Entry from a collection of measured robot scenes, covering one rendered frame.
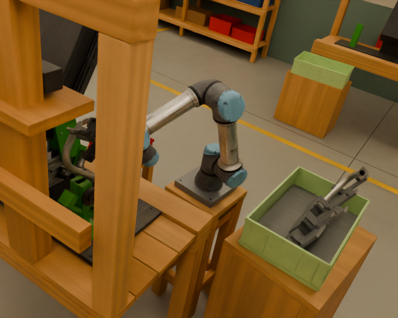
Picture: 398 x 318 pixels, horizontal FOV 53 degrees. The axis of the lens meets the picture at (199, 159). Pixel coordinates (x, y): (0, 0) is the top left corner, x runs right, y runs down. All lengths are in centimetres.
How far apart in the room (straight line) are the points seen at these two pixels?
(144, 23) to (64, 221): 64
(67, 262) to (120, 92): 90
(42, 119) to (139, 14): 48
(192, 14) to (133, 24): 653
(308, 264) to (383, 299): 147
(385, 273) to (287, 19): 476
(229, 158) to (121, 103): 95
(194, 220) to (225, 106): 57
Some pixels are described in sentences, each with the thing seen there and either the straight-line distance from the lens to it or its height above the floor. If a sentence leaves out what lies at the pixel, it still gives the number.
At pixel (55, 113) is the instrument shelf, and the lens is 124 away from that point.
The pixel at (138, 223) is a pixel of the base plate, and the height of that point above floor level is 90.
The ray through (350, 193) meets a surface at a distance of 195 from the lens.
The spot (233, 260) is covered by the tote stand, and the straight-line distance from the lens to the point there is 199.
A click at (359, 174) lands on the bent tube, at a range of 204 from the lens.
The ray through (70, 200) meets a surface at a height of 113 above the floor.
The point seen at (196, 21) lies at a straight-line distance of 737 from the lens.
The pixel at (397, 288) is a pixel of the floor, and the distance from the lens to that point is 339.
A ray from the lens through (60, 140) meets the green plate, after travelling 182.
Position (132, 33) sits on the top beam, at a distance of 88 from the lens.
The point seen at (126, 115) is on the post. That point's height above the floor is 168.
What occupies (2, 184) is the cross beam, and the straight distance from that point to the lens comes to 143.
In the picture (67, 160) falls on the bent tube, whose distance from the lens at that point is 168.
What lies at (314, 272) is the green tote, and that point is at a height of 89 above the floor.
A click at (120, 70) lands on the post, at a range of 92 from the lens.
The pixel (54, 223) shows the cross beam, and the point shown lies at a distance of 129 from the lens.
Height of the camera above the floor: 213
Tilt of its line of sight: 33 degrees down
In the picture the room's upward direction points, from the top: 11 degrees clockwise
